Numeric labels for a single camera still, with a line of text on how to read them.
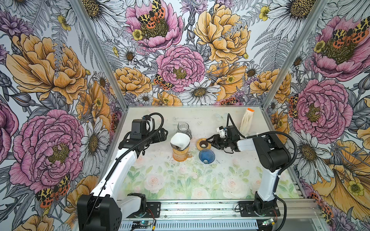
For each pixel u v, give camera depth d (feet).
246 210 2.43
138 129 1.99
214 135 3.07
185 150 2.79
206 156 2.94
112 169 1.51
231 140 2.68
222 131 3.15
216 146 2.96
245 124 3.45
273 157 1.70
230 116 2.78
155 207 2.45
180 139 2.81
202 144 3.24
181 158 3.00
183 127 3.45
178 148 2.80
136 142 1.86
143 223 2.34
